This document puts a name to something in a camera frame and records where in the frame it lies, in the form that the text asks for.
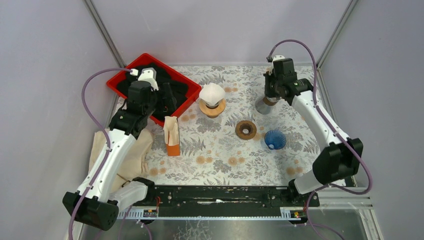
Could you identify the orange coffee filter box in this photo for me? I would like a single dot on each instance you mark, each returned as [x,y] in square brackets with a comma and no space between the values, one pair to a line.
[171,136]

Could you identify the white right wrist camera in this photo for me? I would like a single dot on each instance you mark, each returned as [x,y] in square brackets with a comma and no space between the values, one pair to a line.
[272,59]

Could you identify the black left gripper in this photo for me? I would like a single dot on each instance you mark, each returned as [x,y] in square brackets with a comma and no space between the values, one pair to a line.
[168,98]

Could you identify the beige cloth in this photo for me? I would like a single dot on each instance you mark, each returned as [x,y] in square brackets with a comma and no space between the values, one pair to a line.
[133,165]

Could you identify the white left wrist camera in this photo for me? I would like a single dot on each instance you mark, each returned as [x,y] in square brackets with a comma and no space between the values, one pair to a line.
[146,75]

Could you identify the clear ribbed glass dripper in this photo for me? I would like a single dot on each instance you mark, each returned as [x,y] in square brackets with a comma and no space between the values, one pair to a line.
[212,105]

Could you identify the white paper coffee filter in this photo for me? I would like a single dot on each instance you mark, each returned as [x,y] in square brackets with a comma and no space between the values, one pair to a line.
[212,92]

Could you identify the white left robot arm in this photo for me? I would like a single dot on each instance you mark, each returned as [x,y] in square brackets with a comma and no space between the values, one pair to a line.
[94,203]

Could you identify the blue ribbed glass dripper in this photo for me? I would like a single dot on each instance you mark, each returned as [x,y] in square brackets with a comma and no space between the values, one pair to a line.
[275,140]

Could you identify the red plastic tray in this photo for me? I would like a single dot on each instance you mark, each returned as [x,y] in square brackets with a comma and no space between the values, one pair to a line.
[145,61]

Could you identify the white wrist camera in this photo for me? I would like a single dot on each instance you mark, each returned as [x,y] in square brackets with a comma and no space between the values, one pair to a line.
[272,59]
[146,75]

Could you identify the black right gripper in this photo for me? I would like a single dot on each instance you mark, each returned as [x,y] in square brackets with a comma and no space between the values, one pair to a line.
[267,93]

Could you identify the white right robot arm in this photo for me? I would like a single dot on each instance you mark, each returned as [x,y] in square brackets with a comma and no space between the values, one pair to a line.
[337,159]

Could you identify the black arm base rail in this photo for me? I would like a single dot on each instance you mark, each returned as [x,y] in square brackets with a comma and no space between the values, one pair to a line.
[185,201]

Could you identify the black cloth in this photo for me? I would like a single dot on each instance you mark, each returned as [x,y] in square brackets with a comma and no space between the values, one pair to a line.
[150,91]

